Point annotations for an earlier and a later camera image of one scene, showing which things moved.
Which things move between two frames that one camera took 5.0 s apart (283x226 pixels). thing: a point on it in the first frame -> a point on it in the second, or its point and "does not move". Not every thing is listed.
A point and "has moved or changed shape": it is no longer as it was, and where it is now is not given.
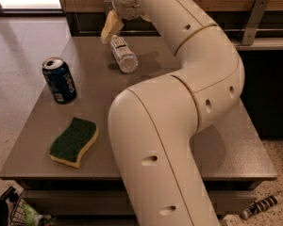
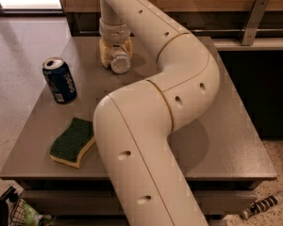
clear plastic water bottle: (125, 59) has moved or changed shape
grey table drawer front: (116, 202) does not move
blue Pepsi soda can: (59, 79) does not move
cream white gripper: (127, 9) -> (114, 34)
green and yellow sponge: (70, 147) does not move
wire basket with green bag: (24, 215) does not move
